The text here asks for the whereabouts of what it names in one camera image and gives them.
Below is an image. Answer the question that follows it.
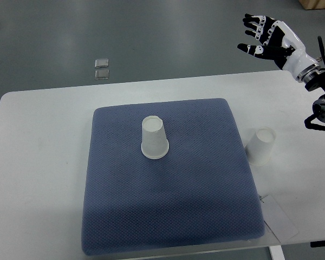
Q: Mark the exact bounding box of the blue textured cushion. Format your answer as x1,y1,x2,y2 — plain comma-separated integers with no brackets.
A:
81,98,265,256

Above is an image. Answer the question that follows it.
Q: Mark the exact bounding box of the upper metal floor plate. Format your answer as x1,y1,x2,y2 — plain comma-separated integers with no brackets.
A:
94,58,109,68

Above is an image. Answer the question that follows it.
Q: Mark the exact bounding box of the black table control panel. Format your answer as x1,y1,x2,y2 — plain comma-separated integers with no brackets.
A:
310,240,325,248

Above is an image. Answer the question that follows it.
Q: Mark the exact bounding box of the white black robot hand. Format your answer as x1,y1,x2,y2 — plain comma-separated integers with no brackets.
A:
237,14,320,83

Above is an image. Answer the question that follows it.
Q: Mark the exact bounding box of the white paper cup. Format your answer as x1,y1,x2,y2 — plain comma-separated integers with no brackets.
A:
141,115,170,160
245,127,276,166

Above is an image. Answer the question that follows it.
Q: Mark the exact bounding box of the white table leg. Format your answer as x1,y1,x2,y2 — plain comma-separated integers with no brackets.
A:
269,245,285,260

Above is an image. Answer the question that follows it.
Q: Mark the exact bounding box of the wooden furniture corner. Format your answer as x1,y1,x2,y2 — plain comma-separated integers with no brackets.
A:
298,0,325,10

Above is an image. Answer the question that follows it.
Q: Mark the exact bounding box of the white paper tag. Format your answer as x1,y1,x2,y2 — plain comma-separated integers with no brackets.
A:
260,195,298,243

